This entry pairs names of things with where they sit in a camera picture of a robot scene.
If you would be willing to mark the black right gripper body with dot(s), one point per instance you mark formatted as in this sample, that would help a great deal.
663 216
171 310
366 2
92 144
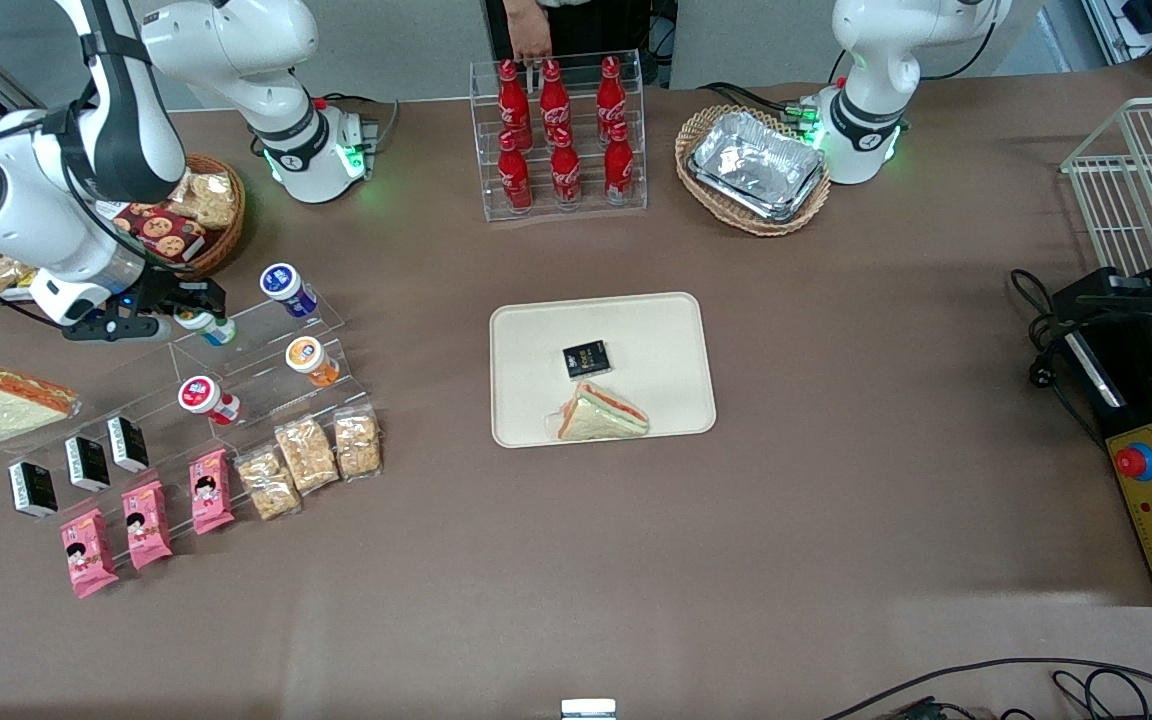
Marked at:
170 291

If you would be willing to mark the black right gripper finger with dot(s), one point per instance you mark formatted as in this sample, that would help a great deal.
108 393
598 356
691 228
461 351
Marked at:
208 295
179 314

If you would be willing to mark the green cap gum bottle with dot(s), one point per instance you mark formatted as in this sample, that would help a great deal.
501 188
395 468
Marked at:
211 328

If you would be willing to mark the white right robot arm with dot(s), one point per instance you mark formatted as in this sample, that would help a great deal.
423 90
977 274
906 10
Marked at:
236 40

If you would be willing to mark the blue cap gum bottle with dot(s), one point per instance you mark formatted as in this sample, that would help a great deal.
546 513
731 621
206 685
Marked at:
284 284

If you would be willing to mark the red cap gum bottle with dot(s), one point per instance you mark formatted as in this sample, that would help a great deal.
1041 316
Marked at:
202 396

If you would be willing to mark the orange cap gum bottle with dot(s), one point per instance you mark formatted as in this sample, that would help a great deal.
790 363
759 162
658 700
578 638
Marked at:
308 358

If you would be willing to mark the black gum box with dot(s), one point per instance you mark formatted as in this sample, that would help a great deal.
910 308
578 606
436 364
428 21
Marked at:
33 488
586 360
127 444
88 463

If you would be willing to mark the cream plastic tray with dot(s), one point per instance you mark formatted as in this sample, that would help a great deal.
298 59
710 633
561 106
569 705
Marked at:
656 340

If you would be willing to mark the person's bare hand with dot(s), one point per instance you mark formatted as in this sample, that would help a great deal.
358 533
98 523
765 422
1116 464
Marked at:
531 30

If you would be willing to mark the wicker basket with cookies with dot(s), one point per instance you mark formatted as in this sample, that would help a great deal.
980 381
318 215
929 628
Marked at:
226 240

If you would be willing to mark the red cookie box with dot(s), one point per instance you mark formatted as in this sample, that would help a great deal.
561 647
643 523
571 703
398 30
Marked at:
161 232

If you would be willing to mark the clear acrylic stepped stand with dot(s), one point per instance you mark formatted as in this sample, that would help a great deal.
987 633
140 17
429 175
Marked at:
256 345

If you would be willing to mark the clear bag of biscuits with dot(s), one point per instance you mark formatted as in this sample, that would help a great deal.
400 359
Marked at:
208 198

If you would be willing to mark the black sealing machine yellow panel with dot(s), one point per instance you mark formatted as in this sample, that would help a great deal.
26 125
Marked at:
1146 400

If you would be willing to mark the pink snack pack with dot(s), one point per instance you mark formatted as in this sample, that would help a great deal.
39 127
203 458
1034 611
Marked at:
210 490
88 552
146 525

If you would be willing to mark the wrapped triangle sandwich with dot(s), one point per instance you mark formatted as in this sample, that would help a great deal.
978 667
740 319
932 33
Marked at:
16 405
601 415

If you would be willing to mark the clear bag of crackers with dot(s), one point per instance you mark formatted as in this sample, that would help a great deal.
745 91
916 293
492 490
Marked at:
357 442
306 455
268 483

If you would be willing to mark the red emergency stop button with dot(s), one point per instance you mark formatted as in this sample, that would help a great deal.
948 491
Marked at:
1134 461

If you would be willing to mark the background equipment shelves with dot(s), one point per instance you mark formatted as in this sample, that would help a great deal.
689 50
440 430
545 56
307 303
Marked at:
1151 25

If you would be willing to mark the red cola bottle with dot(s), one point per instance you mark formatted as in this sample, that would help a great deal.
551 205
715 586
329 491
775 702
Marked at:
566 175
619 168
515 180
554 98
513 100
611 95

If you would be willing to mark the clear acrylic bottle rack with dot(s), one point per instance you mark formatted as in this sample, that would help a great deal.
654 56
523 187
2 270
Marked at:
586 205

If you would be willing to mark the silver foil container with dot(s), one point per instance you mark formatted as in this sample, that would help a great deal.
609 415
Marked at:
796 208
756 155

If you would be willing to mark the person's dark clothing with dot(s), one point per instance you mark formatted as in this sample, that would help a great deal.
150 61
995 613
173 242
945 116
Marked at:
596 20

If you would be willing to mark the wicker basket with foil containers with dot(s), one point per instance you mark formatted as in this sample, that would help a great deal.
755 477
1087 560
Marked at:
706 130

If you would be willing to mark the small white device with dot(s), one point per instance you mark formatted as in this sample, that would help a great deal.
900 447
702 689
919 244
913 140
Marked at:
588 710

